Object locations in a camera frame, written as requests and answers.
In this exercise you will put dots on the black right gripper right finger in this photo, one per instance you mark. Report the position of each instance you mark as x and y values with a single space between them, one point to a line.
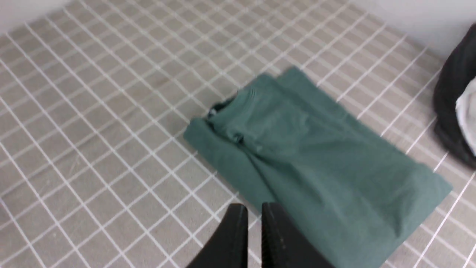
283 245

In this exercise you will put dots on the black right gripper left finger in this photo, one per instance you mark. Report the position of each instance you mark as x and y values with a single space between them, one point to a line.
228 246

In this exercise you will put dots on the green long sleeve shirt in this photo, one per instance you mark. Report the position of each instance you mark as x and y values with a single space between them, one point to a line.
353 195

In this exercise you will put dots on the white shirt in pile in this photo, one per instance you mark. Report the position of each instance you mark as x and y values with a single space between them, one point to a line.
466 115

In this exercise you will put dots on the grey checkered tablecloth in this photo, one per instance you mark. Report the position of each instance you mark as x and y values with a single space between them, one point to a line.
95 98

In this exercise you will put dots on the black garment in pile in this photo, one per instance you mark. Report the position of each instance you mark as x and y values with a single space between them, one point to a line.
457 72

